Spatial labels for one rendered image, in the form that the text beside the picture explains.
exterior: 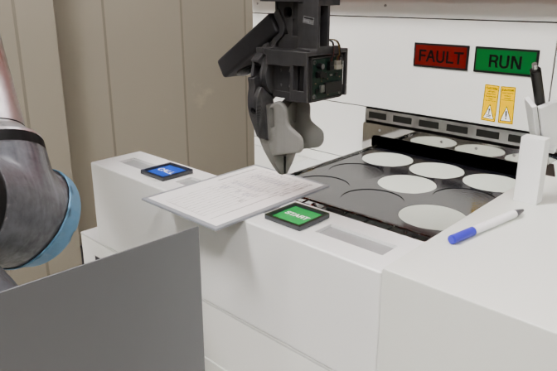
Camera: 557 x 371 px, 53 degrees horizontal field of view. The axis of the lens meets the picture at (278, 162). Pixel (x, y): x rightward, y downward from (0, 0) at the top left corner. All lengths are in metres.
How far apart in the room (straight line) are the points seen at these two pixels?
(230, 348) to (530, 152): 0.46
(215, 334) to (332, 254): 0.27
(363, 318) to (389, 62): 0.75
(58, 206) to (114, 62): 2.01
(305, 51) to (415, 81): 0.64
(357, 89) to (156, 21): 1.59
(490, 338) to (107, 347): 0.31
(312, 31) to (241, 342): 0.40
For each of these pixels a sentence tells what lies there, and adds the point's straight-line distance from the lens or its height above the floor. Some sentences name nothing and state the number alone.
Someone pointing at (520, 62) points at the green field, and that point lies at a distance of 1.12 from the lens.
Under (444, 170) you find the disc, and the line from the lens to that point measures 1.11.
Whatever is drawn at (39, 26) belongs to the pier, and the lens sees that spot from 2.39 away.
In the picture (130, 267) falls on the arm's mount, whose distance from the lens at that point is 0.43.
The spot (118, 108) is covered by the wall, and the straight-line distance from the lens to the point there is 2.67.
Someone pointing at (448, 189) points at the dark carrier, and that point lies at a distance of 1.01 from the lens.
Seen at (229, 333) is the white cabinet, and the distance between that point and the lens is 0.78.
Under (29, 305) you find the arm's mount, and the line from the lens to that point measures 0.40.
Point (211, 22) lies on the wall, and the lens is 2.92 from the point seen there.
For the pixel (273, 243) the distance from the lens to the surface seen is 0.65.
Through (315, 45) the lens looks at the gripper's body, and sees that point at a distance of 0.59.
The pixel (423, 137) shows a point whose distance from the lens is 1.21.
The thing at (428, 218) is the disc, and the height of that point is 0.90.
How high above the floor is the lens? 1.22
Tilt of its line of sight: 17 degrees down
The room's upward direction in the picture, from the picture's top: straight up
